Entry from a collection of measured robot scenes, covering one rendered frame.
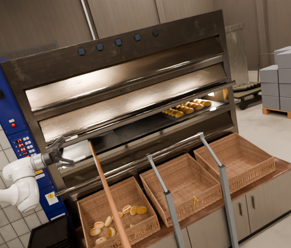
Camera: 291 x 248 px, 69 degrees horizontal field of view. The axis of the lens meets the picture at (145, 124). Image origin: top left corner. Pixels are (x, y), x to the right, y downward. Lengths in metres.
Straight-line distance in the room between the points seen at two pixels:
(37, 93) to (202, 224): 1.68
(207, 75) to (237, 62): 5.53
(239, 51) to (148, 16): 4.47
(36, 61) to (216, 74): 1.62
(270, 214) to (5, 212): 2.35
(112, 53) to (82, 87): 0.37
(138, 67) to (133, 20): 8.24
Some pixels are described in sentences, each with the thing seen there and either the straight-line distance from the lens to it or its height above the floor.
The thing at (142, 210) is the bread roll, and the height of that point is 0.63.
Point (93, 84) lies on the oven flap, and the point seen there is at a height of 1.77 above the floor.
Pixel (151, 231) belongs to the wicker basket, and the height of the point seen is 0.61.
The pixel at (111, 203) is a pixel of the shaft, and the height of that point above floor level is 1.20.
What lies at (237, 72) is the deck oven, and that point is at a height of 0.57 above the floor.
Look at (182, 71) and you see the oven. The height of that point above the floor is 1.66.
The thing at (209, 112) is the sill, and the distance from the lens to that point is 2.29.
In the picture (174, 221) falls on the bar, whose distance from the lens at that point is 1.73.
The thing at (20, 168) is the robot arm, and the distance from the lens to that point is 1.33.
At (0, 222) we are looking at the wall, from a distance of 2.23.
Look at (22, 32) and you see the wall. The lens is 9.59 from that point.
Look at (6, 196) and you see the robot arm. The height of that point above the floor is 1.44.
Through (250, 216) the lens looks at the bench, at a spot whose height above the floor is 0.30.
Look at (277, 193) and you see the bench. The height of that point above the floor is 0.38.
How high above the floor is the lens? 1.89
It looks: 18 degrees down
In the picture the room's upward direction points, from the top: 16 degrees counter-clockwise
